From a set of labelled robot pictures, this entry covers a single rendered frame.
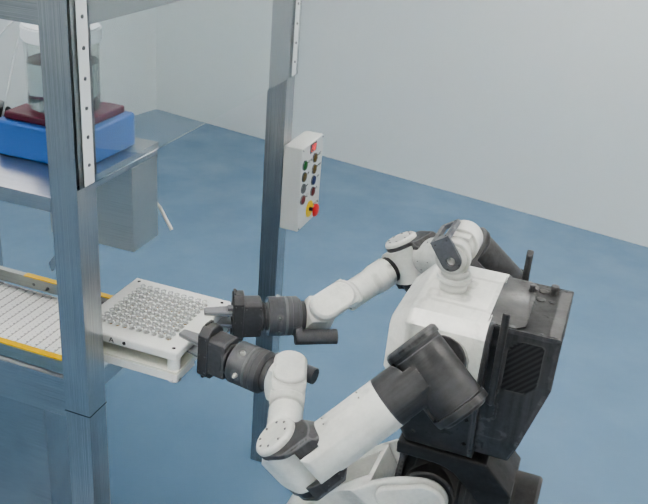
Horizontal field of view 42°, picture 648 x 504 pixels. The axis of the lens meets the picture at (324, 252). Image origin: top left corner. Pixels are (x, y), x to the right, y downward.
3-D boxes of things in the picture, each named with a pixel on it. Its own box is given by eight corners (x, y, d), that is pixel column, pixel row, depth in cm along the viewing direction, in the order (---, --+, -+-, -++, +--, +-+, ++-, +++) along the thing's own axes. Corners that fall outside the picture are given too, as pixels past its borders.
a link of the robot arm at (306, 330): (286, 289, 188) (336, 288, 190) (279, 310, 197) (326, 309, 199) (290, 336, 182) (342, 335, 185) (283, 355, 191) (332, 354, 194)
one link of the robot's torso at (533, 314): (549, 407, 177) (583, 253, 162) (523, 512, 148) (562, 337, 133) (412, 371, 186) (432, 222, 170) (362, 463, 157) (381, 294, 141)
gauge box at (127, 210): (158, 235, 198) (157, 154, 189) (134, 252, 189) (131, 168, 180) (78, 216, 204) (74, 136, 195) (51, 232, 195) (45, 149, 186)
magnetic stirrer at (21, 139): (138, 142, 186) (137, 102, 182) (79, 172, 167) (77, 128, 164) (61, 126, 191) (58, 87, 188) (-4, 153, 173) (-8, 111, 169)
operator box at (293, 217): (318, 212, 268) (324, 133, 256) (297, 232, 253) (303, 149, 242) (300, 208, 269) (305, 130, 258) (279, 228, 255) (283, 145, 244)
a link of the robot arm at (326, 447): (306, 524, 138) (416, 443, 136) (257, 473, 134) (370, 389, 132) (298, 484, 149) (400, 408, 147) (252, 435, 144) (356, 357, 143)
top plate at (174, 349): (73, 333, 178) (72, 324, 177) (137, 284, 199) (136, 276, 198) (176, 362, 170) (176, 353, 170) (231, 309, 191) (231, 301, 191)
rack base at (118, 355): (74, 353, 180) (74, 343, 179) (137, 303, 201) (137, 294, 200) (176, 383, 173) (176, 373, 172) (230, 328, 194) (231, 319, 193)
